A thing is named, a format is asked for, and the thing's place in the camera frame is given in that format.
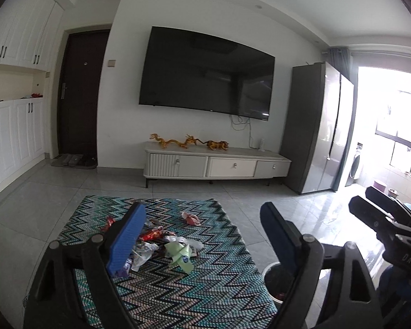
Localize zigzag patterned teal rug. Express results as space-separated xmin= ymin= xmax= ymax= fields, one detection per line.
xmin=56 ymin=194 xmax=278 ymax=329

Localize large black wall television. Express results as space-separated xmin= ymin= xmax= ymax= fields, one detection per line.
xmin=139 ymin=26 xmax=275 ymax=120

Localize black round trash bin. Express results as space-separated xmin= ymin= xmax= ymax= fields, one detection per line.
xmin=262 ymin=262 xmax=294 ymax=305

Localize green white paper wrapper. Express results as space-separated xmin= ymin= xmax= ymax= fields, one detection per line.
xmin=165 ymin=241 xmax=194 ymax=274

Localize grey doormat with slippers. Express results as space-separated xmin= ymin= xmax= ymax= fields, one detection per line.
xmin=51 ymin=154 xmax=98 ymax=169

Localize white tv console cabinet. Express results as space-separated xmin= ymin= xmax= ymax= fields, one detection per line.
xmin=144 ymin=142 xmax=291 ymax=181

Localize white upper wall cabinets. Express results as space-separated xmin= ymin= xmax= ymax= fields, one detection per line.
xmin=0 ymin=0 xmax=63 ymax=71

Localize white crumpled tissue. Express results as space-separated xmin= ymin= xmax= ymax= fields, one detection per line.
xmin=175 ymin=236 xmax=204 ymax=257

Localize beige wall switch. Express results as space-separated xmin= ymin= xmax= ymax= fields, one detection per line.
xmin=107 ymin=59 xmax=116 ymax=68

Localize dark brown entrance door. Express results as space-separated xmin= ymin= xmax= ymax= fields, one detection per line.
xmin=57 ymin=29 xmax=110 ymax=166

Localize red snack wrapper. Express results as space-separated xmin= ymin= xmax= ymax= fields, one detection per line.
xmin=100 ymin=216 xmax=115 ymax=233

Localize clear plastic bag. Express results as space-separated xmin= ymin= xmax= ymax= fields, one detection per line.
xmin=124 ymin=241 xmax=159 ymax=273

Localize white washing machine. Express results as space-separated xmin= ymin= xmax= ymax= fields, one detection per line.
xmin=345 ymin=143 xmax=363 ymax=186

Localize red silver chip bag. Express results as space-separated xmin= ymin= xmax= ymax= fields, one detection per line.
xmin=139 ymin=226 xmax=165 ymax=242

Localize golden dragon figurine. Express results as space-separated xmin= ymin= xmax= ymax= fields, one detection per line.
xmin=150 ymin=133 xmax=199 ymax=149

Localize white lower shoe cabinets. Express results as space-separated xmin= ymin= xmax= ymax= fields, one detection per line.
xmin=0 ymin=98 xmax=45 ymax=192

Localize golden tiger figurine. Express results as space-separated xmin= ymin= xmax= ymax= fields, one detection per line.
xmin=203 ymin=140 xmax=228 ymax=151

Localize grey window curtain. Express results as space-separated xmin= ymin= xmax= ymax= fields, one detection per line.
xmin=326 ymin=47 xmax=352 ymax=79

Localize pink crumpled wrapper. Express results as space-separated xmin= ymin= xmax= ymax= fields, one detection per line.
xmin=181 ymin=212 xmax=200 ymax=226

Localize grey double door refrigerator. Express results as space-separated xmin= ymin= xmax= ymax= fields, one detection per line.
xmin=280 ymin=62 xmax=354 ymax=195

